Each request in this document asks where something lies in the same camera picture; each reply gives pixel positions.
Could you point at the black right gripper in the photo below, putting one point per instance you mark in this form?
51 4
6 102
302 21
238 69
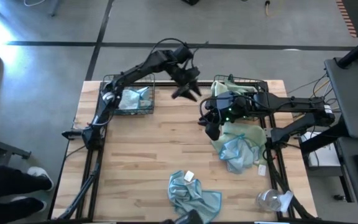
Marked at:
225 105

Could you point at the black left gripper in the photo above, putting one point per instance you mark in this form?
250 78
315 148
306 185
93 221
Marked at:
185 76

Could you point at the blue microfiber towel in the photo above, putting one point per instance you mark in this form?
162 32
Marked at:
129 99
239 154
145 93
188 196

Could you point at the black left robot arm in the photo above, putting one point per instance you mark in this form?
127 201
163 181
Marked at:
135 70

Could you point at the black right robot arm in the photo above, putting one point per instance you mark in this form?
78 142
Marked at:
291 102

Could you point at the clear plastic bag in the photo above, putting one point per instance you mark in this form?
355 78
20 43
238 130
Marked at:
269 200

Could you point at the white box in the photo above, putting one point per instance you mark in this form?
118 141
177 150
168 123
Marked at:
325 155

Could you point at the grey side desk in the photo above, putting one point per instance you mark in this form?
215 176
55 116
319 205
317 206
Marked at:
350 93

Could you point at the black pole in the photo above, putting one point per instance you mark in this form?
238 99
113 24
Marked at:
356 49

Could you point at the grey metal stand leg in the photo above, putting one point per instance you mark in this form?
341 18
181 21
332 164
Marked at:
5 147

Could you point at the person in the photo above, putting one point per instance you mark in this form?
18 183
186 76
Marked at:
5 183

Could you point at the black aluminium table frame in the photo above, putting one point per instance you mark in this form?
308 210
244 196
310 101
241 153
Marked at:
273 168

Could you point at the black table-level camera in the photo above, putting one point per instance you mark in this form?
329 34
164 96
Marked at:
191 217

